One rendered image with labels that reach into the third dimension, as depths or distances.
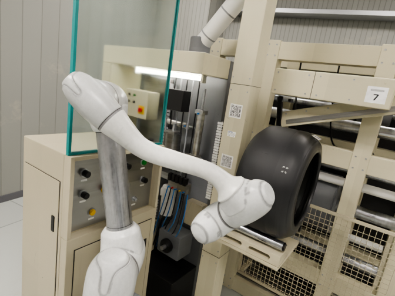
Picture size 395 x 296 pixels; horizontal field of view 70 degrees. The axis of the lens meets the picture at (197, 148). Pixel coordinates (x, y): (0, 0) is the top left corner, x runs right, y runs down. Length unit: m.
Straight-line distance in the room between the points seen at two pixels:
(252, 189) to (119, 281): 0.50
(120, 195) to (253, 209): 0.52
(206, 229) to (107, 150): 0.45
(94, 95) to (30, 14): 2.95
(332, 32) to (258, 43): 3.66
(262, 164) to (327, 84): 0.61
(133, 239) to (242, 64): 1.03
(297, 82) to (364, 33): 3.50
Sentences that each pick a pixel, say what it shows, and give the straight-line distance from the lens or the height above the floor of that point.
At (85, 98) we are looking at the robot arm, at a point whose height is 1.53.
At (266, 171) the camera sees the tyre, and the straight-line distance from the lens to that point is 1.34.
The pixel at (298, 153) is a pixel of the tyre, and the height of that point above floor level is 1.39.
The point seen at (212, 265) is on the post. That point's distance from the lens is 1.90.
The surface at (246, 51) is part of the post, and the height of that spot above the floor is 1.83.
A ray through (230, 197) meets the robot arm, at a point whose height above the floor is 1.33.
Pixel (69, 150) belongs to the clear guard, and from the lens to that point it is 1.23.
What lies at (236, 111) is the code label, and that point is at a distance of 1.59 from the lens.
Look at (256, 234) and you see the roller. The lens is 1.57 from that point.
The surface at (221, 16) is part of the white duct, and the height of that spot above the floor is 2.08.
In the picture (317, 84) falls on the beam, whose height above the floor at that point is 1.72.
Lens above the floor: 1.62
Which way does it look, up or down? 12 degrees down
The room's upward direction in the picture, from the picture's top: 9 degrees clockwise
